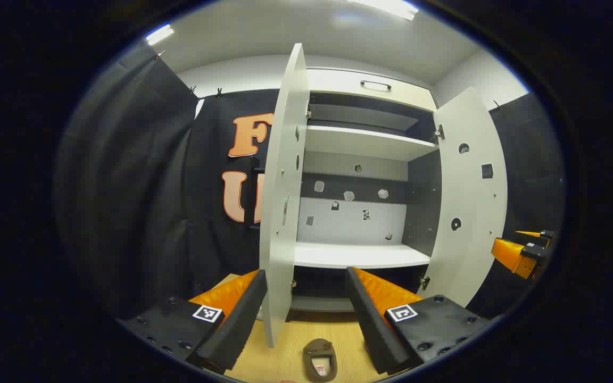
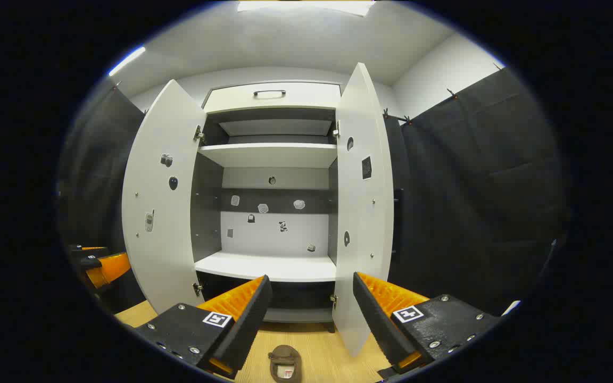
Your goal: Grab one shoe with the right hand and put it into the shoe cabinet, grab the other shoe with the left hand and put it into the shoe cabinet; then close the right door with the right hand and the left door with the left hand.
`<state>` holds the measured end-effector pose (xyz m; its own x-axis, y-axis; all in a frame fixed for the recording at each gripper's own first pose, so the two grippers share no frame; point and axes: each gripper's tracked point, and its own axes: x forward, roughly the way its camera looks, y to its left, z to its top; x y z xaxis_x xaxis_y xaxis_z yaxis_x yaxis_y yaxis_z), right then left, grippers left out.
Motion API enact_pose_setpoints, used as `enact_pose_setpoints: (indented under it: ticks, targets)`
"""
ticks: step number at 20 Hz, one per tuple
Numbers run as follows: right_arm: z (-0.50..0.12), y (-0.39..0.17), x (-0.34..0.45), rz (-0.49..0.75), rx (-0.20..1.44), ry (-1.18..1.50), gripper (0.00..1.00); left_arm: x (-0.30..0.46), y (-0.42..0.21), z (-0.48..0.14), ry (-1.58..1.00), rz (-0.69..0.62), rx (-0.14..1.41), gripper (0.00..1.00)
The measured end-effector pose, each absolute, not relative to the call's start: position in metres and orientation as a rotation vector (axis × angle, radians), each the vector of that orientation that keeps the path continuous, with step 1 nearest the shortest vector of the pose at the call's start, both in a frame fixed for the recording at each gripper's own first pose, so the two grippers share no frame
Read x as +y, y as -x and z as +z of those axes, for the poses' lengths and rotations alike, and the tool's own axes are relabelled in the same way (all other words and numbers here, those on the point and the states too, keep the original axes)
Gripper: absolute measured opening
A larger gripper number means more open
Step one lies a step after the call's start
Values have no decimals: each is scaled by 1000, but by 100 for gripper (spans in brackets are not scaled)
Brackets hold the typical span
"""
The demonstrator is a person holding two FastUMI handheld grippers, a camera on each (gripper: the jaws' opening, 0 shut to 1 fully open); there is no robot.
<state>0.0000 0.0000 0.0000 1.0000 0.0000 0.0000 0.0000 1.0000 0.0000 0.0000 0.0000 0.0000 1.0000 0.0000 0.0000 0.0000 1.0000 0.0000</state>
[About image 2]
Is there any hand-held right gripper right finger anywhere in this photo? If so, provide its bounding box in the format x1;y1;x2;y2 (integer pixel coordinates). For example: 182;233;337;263
353;272;501;381

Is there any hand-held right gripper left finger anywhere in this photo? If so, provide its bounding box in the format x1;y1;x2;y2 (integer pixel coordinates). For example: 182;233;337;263
134;275;273;379

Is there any brown fuzzy shoe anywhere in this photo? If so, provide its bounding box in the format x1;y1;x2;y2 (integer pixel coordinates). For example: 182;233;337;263
268;345;303;383

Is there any white shoe cabinet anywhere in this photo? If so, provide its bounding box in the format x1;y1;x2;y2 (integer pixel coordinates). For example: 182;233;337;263
190;81;342;335

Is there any white cabinet drawer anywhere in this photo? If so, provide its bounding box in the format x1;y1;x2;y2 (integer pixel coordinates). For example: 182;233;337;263
203;82;342;113

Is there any black backdrop cloth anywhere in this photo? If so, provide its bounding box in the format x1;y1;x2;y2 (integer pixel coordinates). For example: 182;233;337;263
384;66;572;317
57;87;147;315

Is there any ceiling light panel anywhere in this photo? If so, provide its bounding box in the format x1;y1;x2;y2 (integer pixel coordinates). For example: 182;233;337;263
236;0;376;18

